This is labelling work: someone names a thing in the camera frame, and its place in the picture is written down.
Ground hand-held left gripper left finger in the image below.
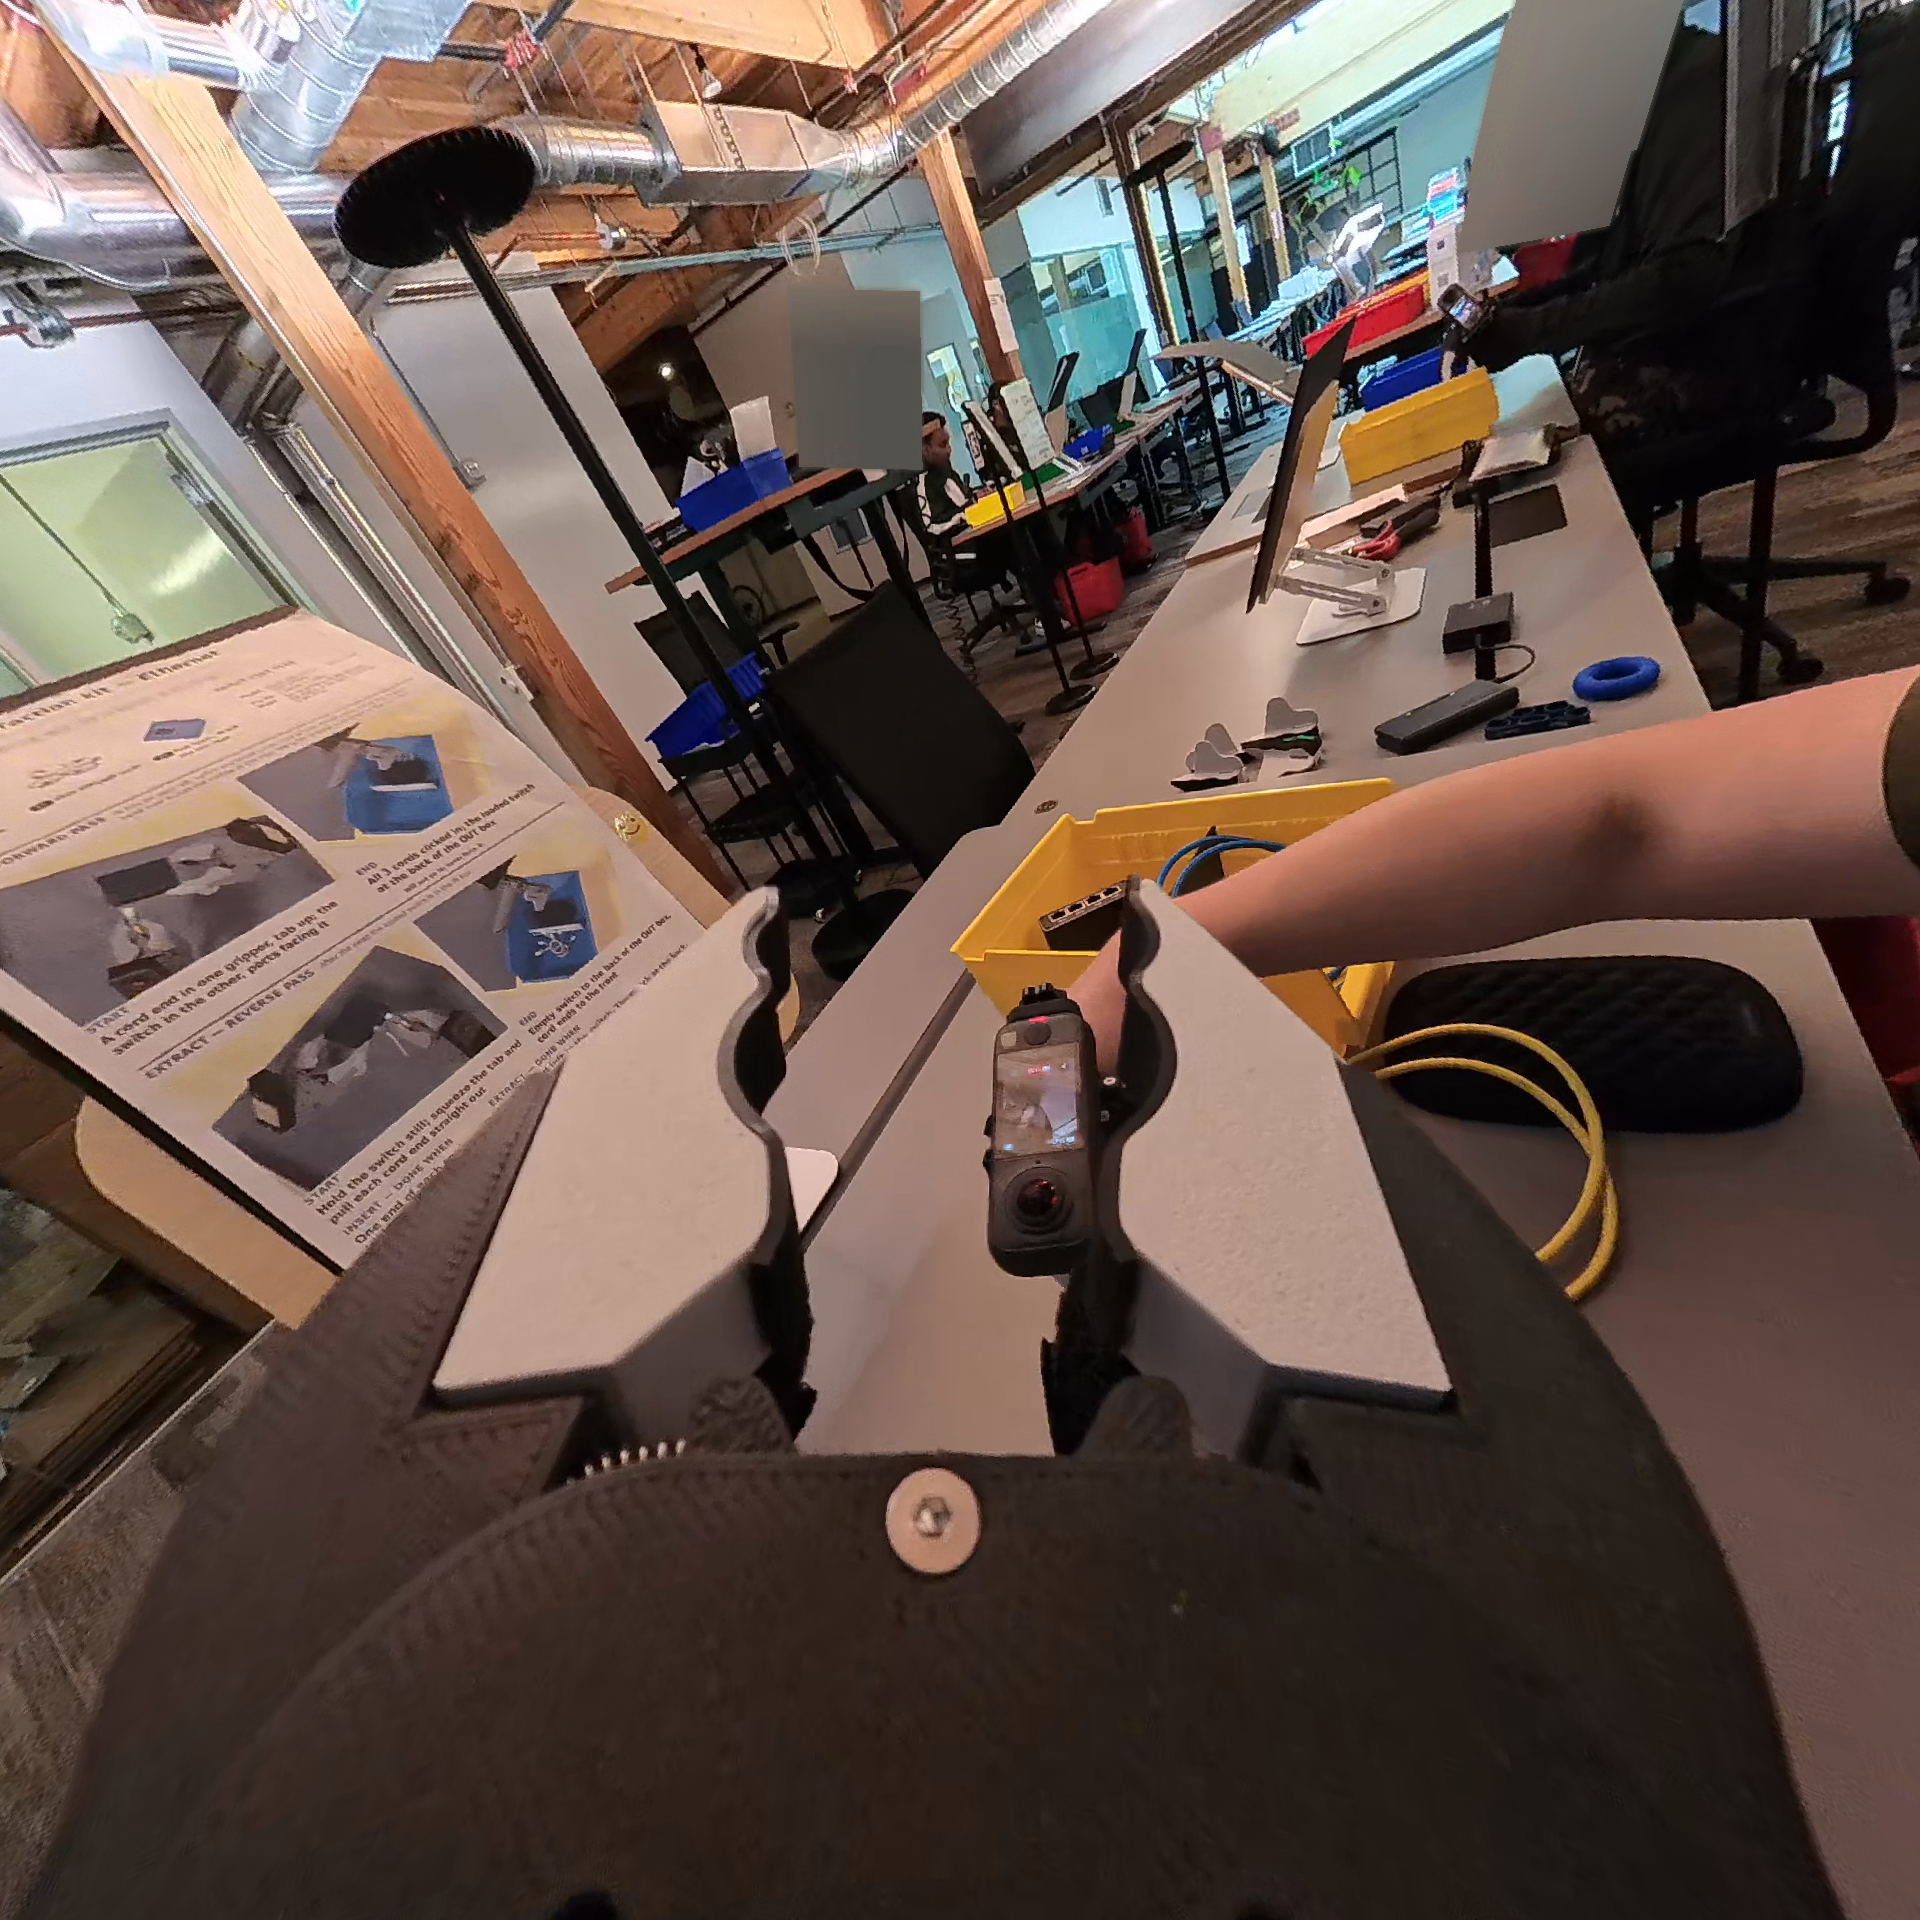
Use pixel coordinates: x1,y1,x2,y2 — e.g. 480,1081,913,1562
433,884,824,1451

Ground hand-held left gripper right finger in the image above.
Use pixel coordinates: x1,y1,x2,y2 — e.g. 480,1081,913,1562
1043,878,1459,1461

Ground yellow ethernet cable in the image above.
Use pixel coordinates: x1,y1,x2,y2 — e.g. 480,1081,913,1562
1351,1023,1620,1305

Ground yellow plastic bin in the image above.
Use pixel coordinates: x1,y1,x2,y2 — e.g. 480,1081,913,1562
953,776,1399,1060
1334,367,1503,487

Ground blue ethernet cable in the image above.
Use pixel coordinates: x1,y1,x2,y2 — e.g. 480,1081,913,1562
1163,832,1293,894

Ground person's right forearm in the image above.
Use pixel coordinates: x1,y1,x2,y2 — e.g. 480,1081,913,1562
1081,667,1920,1023

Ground black wrist rest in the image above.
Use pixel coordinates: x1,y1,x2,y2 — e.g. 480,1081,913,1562
1381,955,1806,1130

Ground printed instruction sheet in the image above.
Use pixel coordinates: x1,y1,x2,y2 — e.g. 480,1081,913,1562
0,607,708,1270

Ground tan backing board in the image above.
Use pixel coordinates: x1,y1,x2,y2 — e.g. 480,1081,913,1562
74,786,714,1331

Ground black office chair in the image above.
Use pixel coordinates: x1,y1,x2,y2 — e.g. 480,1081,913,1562
1635,90,1920,709
764,585,1039,903

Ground blue plastic bin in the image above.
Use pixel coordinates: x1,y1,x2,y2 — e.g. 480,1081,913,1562
674,446,793,535
644,683,768,761

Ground black power bank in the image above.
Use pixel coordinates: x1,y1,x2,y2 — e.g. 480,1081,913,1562
1374,679,1522,757

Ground wooden pillar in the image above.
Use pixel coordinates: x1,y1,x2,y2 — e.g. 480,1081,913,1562
44,0,738,903

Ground black floor lamp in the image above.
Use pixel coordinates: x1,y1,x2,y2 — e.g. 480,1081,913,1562
332,127,921,980

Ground silver air duct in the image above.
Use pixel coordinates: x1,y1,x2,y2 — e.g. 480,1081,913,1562
225,0,1188,213

